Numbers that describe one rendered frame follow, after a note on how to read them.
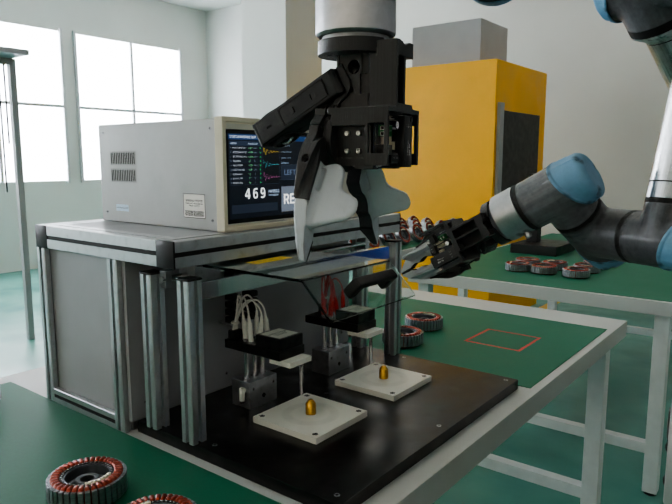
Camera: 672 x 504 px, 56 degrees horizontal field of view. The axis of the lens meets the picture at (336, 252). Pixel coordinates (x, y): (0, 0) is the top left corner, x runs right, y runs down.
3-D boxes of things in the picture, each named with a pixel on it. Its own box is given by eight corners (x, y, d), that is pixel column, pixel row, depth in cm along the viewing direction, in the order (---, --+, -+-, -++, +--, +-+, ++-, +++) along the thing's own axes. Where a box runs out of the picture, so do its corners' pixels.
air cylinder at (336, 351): (349, 367, 145) (349, 344, 144) (329, 376, 139) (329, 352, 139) (332, 363, 148) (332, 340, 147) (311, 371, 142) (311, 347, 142)
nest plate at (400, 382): (431, 380, 136) (431, 375, 136) (394, 401, 125) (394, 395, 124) (374, 367, 145) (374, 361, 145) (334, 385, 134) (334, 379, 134)
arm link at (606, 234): (640, 281, 91) (599, 236, 86) (581, 269, 101) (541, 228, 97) (667, 237, 92) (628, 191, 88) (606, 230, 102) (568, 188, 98)
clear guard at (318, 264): (415, 296, 111) (416, 263, 110) (331, 323, 93) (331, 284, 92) (280, 275, 131) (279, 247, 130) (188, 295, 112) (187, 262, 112)
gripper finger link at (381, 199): (414, 247, 66) (394, 175, 61) (364, 243, 69) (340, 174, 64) (423, 228, 68) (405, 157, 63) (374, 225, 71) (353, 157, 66)
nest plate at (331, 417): (367, 416, 117) (367, 410, 117) (316, 445, 106) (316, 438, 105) (306, 398, 127) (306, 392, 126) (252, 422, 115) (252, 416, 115)
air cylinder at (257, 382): (277, 398, 126) (277, 372, 125) (250, 410, 120) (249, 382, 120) (259, 392, 129) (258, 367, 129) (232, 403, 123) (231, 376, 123)
